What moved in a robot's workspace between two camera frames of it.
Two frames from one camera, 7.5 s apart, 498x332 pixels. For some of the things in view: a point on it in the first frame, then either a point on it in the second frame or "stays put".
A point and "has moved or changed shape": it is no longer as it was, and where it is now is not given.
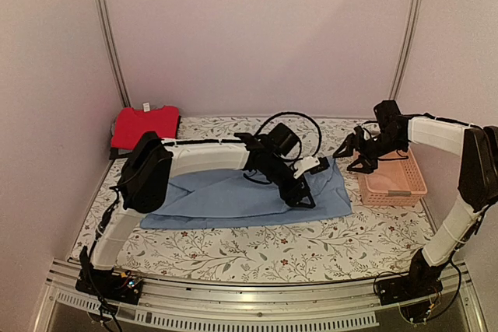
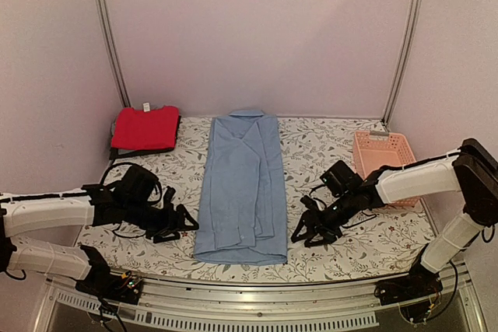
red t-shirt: x=130 y=125 stays put
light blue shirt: x=220 y=197 has moved or changed shape
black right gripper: x=353 y=142 → x=324 y=226
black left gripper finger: x=296 y=200 → x=159 y=238
